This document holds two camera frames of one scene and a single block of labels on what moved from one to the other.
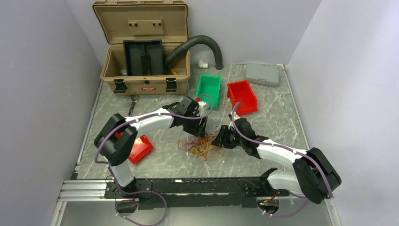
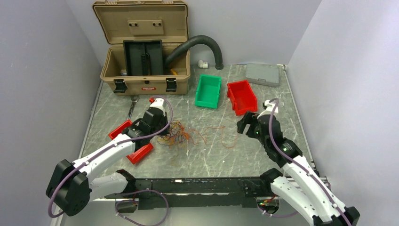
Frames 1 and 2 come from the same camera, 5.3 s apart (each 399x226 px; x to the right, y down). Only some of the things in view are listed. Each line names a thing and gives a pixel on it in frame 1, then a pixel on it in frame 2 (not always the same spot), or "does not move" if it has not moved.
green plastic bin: (208, 89) does not move
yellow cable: (200, 148) → (170, 139)
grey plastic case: (267, 74) does not move
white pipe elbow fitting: (203, 65) does not move
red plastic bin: (241, 91) does not move
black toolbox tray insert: (143, 57) does not move
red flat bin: (141, 146) does not move
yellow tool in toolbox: (174, 72) does not move
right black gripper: (221, 139) → (250, 118)
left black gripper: (198, 130) → (164, 119)
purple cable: (200, 145) → (162, 129)
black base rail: (195, 193) does not move
